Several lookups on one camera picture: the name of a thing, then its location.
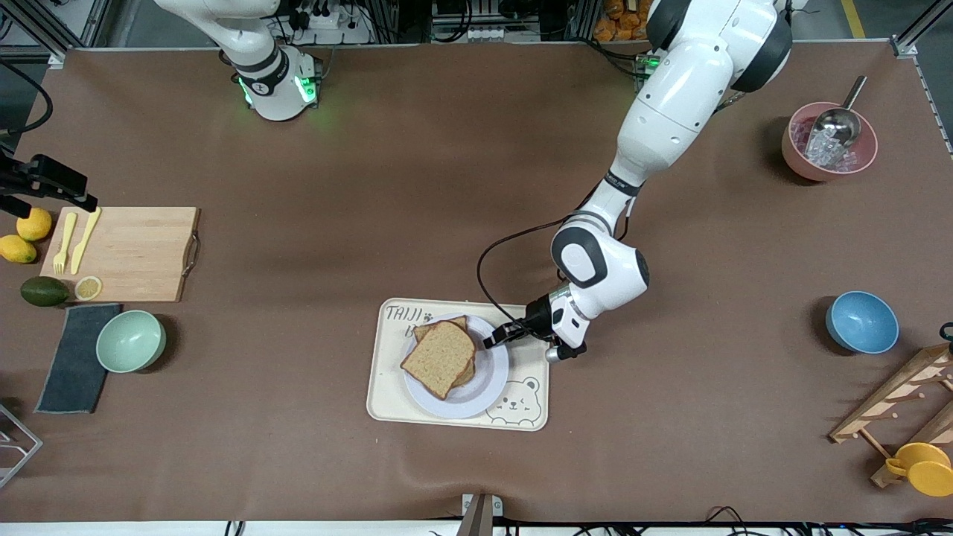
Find brown bread slice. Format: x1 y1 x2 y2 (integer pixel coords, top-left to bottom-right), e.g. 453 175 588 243
413 315 478 389

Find white round plate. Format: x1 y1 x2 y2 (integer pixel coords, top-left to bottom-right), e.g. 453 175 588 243
403 313 510 420

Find light toast bread slice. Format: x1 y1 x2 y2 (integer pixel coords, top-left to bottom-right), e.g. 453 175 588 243
400 320 477 401

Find yellow plastic knife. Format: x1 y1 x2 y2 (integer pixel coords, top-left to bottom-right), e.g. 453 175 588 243
70 206 102 275

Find yellow plastic fork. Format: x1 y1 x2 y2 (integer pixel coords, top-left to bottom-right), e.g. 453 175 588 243
52 212 78 276

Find round yellow lemon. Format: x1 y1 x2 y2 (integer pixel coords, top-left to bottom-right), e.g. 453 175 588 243
16 208 54 242

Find oval yellow lemon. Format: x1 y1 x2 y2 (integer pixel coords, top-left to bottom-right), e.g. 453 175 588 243
0 234 38 265

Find green avocado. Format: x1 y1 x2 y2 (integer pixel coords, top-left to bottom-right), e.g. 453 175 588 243
20 276 71 307

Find cream bear print tray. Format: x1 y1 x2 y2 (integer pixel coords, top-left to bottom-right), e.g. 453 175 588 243
366 298 551 432

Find mint green bowl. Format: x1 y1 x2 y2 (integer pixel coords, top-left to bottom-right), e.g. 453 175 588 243
95 310 167 374

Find dark grey cloth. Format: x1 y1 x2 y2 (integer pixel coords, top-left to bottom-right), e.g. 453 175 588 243
34 303 122 415

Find long white power strip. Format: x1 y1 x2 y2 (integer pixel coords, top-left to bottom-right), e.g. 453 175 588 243
439 26 514 42

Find white power strip with plugs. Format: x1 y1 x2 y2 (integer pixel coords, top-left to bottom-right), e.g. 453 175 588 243
294 0 373 45

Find pink bowl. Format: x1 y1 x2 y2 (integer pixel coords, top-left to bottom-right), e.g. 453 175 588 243
781 101 879 182

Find orange pastries pile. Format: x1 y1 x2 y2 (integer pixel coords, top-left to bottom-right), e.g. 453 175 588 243
593 0 660 42

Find blue bowl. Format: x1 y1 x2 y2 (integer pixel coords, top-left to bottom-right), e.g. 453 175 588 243
825 290 900 355

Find clear ice cubes pile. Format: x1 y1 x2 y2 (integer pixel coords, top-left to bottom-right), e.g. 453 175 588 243
803 130 858 169

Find metal scoop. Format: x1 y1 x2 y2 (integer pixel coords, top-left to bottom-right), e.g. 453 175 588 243
806 74 869 150

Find wooden peg rack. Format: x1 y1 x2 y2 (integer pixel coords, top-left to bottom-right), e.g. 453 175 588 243
829 342 953 488

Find yellow cup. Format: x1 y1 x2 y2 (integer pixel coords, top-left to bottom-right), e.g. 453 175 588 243
885 442 953 497

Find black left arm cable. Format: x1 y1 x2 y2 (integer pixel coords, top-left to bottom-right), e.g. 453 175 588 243
476 214 596 330

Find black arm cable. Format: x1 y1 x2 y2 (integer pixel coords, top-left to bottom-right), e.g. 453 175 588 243
0 58 54 136
476 214 596 330

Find wooden cutting board with handle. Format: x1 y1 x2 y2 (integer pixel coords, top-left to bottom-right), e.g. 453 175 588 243
39 206 202 303

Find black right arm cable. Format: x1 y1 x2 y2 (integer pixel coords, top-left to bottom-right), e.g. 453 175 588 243
0 58 54 136

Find aluminium frame post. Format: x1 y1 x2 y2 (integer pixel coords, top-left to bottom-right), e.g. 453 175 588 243
0 0 114 69
890 0 953 59

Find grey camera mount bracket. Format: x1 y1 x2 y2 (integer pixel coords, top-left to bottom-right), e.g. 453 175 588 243
456 493 504 536

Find metal wire basket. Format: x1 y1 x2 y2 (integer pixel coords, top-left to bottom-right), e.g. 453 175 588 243
0 402 43 490

